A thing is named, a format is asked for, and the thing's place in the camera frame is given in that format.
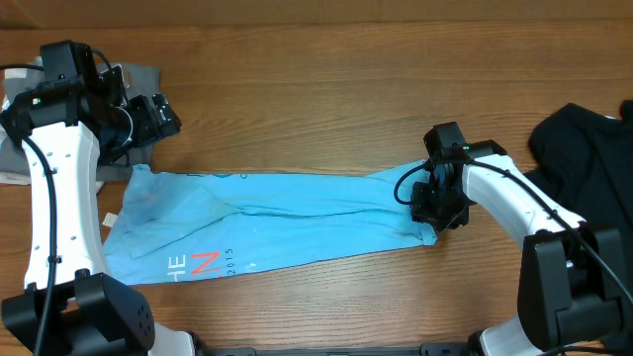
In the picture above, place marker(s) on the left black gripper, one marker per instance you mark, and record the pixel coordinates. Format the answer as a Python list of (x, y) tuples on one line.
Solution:
[(151, 129)]

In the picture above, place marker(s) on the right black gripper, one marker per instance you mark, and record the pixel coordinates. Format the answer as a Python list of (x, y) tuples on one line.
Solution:
[(436, 213)]

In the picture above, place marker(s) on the light blue printed t-shirt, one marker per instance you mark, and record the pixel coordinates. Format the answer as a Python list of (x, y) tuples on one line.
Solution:
[(191, 227)]

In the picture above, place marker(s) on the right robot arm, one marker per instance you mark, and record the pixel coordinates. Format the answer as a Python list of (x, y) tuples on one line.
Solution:
[(572, 281)]

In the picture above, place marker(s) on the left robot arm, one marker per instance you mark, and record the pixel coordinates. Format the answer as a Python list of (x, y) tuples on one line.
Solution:
[(77, 119)]

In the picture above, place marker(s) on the folded grey shirt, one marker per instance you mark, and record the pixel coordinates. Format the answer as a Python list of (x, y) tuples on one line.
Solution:
[(138, 80)]

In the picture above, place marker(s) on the folded black shirt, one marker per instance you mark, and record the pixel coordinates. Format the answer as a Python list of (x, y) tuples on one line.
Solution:
[(17, 120)]

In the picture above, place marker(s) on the black t-shirt under blue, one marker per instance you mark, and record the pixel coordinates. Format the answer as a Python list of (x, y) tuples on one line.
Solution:
[(584, 162)]

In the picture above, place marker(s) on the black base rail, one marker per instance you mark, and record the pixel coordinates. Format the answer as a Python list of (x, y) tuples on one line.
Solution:
[(336, 352)]

